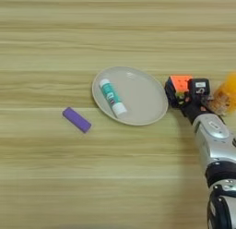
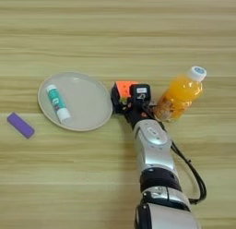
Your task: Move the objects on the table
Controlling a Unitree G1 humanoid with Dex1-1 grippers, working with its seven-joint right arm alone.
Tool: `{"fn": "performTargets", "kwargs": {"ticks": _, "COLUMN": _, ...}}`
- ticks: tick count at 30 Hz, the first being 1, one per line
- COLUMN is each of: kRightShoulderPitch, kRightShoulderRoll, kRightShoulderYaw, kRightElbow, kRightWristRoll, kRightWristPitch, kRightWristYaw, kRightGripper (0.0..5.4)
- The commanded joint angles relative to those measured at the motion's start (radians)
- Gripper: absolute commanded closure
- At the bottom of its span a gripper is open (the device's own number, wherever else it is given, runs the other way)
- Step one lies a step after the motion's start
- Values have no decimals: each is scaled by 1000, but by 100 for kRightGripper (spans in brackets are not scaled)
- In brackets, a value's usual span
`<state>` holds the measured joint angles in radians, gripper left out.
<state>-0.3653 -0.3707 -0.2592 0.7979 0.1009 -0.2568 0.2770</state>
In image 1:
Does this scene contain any beige round plate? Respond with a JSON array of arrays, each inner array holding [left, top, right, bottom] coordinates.
[[91, 66, 170, 127]]

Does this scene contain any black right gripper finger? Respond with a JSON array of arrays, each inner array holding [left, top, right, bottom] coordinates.
[[205, 96, 217, 107], [163, 77, 180, 108]]

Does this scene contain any orange juice bottle white cap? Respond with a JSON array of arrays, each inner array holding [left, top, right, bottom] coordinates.
[[211, 71, 236, 117]]

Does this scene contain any white teal glue stick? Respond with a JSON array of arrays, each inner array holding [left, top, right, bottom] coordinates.
[[99, 78, 128, 118]]

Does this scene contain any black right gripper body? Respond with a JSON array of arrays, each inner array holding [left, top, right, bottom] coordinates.
[[176, 95, 214, 125]]

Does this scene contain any purple rectangular block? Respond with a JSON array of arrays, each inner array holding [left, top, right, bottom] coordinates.
[[62, 106, 92, 134]]

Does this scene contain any colourful puzzle cube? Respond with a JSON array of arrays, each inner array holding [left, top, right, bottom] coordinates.
[[169, 74, 194, 96]]

